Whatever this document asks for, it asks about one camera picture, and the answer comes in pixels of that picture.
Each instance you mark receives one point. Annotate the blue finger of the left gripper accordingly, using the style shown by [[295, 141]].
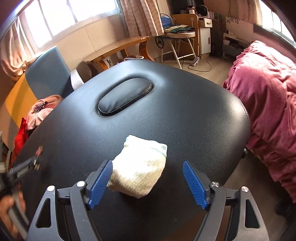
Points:
[[22, 169]]

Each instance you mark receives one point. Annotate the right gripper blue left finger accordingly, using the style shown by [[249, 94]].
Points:
[[96, 183]]

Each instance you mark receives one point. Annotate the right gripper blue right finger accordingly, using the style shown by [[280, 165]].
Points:
[[198, 183]]

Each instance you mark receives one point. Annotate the beige sock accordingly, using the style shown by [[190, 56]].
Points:
[[138, 167]]

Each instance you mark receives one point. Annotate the small red wrapper far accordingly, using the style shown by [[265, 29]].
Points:
[[39, 151]]

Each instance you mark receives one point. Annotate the red cloth on chair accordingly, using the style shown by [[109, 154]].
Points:
[[22, 136]]

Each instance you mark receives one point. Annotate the pink cloth on chair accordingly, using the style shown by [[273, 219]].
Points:
[[40, 110]]

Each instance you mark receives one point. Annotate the black oval face cushion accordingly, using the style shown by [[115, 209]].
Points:
[[124, 95]]

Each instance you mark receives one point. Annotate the blue and yellow armchair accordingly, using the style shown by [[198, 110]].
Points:
[[48, 75]]

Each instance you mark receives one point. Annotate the wooden side table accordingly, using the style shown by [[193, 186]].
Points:
[[96, 58]]

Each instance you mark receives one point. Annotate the folding stool with clothes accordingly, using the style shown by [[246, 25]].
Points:
[[177, 29]]

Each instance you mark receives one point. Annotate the wooden cabinet with items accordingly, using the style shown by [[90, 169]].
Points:
[[208, 26]]

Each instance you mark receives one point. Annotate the pink patterned curtain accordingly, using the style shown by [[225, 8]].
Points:
[[142, 18]]

